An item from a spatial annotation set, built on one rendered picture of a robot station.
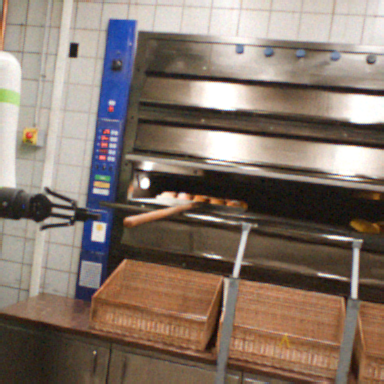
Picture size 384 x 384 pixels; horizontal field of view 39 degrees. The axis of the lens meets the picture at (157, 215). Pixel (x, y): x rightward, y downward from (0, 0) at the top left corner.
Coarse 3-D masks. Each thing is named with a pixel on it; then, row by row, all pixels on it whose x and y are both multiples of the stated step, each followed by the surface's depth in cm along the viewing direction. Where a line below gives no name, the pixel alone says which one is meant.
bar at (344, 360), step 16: (112, 208) 260; (128, 208) 257; (144, 208) 255; (224, 224) 246; (240, 224) 244; (256, 224) 242; (320, 240) 236; (336, 240) 233; (352, 240) 232; (240, 256) 233; (352, 256) 231; (352, 272) 222; (352, 288) 217; (352, 304) 211; (224, 320) 225; (352, 320) 211; (224, 336) 225; (352, 336) 212; (224, 352) 225; (224, 368) 225
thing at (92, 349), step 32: (0, 320) 259; (32, 320) 253; (64, 320) 258; (0, 352) 259; (32, 352) 254; (64, 352) 250; (96, 352) 246; (128, 352) 243; (160, 352) 238; (192, 352) 236
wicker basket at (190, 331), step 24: (120, 264) 287; (144, 264) 291; (120, 288) 291; (144, 288) 288; (168, 288) 286; (192, 288) 283; (216, 288) 281; (96, 312) 250; (120, 312) 247; (144, 312) 244; (168, 312) 241; (192, 312) 280; (216, 312) 275; (144, 336) 245; (168, 336) 242; (192, 336) 256
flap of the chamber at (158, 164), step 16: (128, 160) 283; (144, 160) 278; (160, 160) 276; (176, 160) 274; (208, 176) 286; (224, 176) 279; (240, 176) 272; (256, 176) 265; (272, 176) 261; (288, 176) 260; (352, 192) 262; (368, 192) 256
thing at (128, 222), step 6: (186, 204) 269; (192, 204) 285; (198, 204) 310; (162, 210) 204; (168, 210) 213; (174, 210) 226; (180, 210) 243; (132, 216) 159; (138, 216) 164; (144, 216) 170; (150, 216) 178; (156, 216) 188; (162, 216) 200; (126, 222) 154; (132, 222) 154; (138, 222) 161; (144, 222) 170
